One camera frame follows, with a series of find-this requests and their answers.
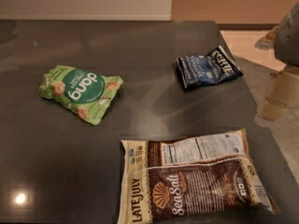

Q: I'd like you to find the green dang chip bag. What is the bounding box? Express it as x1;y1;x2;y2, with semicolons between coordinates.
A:
39;65;122;125

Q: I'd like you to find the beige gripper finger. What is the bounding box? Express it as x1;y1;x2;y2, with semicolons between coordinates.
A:
260;65;299;121

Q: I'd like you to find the blue kettle chip bag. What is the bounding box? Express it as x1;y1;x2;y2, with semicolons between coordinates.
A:
176;46;243;90

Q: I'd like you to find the brown Late July chip bag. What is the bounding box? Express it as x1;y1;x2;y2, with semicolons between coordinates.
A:
118;129;279;224

